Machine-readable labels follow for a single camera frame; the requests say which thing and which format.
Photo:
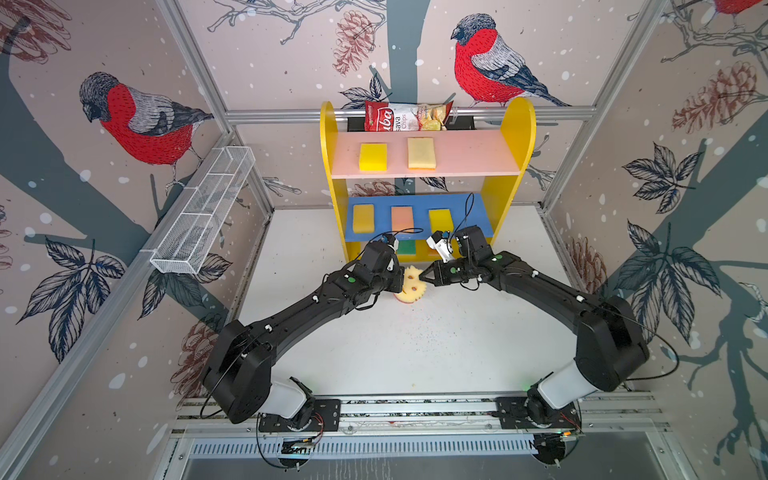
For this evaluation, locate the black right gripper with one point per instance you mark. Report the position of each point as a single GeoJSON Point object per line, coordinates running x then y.
{"type": "Point", "coordinates": [437, 269]}

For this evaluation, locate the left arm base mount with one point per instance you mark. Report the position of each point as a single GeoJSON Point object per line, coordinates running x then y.
{"type": "Point", "coordinates": [316, 415]}

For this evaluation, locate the small bright yellow sponge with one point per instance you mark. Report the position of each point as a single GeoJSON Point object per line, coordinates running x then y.
{"type": "Point", "coordinates": [441, 220]}

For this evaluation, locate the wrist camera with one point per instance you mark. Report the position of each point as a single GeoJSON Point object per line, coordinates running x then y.
{"type": "Point", "coordinates": [390, 240]}
{"type": "Point", "coordinates": [440, 241]}

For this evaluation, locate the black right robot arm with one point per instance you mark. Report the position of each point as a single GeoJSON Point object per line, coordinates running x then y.
{"type": "Point", "coordinates": [610, 345]}

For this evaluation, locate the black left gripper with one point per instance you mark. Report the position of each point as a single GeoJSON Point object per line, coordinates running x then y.
{"type": "Point", "coordinates": [398, 278]}

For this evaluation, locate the salmon pink sponge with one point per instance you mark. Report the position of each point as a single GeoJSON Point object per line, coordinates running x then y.
{"type": "Point", "coordinates": [402, 218]}

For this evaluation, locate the yellow rectangular sponge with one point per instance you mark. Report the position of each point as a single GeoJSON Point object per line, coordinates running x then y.
{"type": "Point", "coordinates": [363, 219]}

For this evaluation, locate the yellow wooden shelf unit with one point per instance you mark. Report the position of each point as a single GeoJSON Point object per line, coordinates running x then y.
{"type": "Point", "coordinates": [477, 176]}

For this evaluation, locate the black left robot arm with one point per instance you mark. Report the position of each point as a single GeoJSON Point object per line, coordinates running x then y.
{"type": "Point", "coordinates": [238, 372]}

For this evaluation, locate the green scouring sponge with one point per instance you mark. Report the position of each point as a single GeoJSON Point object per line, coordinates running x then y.
{"type": "Point", "coordinates": [407, 248]}

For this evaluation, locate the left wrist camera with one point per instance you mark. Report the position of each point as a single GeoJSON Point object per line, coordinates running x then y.
{"type": "Point", "coordinates": [390, 240]}

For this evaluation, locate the cream beige sponge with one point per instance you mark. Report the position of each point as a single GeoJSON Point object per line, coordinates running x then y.
{"type": "Point", "coordinates": [421, 154]}

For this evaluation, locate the white wire mesh basket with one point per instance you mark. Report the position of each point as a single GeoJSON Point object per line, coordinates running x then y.
{"type": "Point", "coordinates": [191, 237]}

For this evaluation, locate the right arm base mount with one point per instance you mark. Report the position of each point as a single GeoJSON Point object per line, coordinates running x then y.
{"type": "Point", "coordinates": [522, 413]}

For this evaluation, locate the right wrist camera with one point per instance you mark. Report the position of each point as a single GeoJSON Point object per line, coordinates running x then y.
{"type": "Point", "coordinates": [440, 241]}

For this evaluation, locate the smiley face sponge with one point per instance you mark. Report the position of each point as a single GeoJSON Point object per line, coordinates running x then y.
{"type": "Point", "coordinates": [413, 288]}

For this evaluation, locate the red chips bag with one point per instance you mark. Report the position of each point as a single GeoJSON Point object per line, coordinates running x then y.
{"type": "Point", "coordinates": [397, 117]}

